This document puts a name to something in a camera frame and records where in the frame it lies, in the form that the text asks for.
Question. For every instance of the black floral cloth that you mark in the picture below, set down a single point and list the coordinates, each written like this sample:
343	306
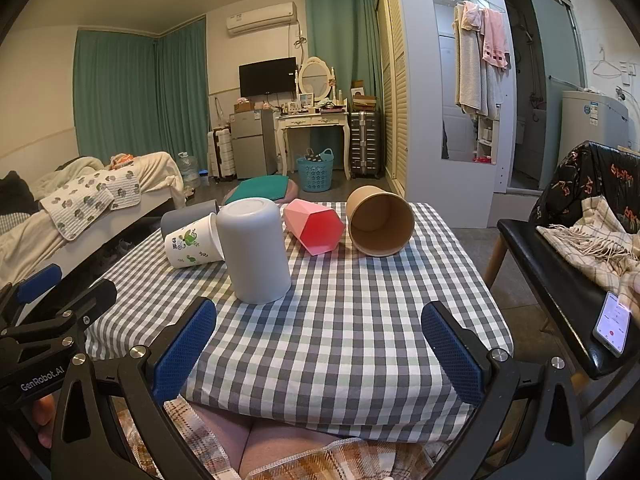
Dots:
575	175

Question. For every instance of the person's pink trousers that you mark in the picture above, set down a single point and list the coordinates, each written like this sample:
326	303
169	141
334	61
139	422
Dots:
280	452

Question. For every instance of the cream plaid fringed scarf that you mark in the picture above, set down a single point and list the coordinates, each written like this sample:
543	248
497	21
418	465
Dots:
595	245

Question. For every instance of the large water bottle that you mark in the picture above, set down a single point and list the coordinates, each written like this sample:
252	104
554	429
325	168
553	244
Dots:
190	172

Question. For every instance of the green curtain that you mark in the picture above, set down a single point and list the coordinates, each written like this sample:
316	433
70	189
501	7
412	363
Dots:
182	90
345	30
115	90

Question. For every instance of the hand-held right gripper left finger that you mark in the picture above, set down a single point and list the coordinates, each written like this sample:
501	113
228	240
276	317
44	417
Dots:
184	347

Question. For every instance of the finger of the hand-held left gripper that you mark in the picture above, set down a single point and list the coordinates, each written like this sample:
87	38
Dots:
37	281
92	297

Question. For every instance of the pink faceted cup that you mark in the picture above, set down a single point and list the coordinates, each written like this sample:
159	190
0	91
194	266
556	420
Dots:
310	225

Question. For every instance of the white dressing table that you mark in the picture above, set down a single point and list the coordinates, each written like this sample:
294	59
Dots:
312	121

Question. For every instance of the white suitcase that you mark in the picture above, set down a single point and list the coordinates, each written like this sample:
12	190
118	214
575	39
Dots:
221	157

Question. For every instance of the smartphone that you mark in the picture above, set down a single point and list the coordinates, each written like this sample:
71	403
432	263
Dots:
612	324

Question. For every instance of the grey plastic cup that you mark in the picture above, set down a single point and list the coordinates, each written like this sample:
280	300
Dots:
255	255

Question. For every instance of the white washing machine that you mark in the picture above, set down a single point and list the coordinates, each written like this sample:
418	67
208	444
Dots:
590	120

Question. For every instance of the grey checkered tablecloth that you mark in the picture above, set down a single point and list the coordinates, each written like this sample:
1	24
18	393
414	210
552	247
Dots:
330	335

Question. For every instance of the oval vanity mirror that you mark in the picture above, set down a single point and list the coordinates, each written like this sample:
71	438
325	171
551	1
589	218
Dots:
316	77

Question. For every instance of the small grey fridge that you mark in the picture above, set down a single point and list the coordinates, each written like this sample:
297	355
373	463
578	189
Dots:
252	145

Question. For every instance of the dark cloth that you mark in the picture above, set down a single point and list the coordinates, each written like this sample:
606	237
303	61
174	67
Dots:
15	192

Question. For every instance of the green floor mat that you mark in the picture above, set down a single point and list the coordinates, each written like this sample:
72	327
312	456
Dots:
260	190

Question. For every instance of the black television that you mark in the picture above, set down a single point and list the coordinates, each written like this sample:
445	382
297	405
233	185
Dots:
267	76

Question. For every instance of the white air conditioner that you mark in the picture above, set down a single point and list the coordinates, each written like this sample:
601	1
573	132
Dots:
261	19

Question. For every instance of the cardboard box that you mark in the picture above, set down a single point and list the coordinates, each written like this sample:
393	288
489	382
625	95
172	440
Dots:
364	100

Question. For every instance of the tall wall mirror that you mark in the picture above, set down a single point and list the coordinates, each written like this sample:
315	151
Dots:
450	135

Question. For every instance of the person's left hand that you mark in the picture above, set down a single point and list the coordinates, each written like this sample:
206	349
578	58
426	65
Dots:
44	422

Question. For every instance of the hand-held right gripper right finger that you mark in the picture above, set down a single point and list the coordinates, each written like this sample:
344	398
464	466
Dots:
452	355

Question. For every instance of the bed with cream bedding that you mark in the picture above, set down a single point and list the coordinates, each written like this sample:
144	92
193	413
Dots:
30	240

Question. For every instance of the dark grey cup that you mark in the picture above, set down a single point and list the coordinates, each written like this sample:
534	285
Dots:
184	213

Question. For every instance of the silver suitcase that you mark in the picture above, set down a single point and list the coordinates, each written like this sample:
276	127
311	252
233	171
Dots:
365	145

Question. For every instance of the white louvred wardrobe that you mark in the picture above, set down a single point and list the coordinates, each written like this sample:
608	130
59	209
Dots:
420	180

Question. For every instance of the white cup with green print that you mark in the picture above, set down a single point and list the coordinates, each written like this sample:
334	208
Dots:
192	246

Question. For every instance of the black chair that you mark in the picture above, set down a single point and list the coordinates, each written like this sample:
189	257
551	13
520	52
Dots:
545	270

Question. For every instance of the blue laundry basket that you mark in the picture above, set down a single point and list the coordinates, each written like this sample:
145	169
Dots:
315	177

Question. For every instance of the person's plaid shirt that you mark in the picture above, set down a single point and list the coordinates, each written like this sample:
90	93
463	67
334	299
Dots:
350	460

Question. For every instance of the brown paper cup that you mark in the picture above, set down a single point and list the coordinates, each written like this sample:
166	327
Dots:
361	200

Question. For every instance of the leaf patterned blanket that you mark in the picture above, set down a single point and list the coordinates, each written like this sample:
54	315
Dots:
82	200

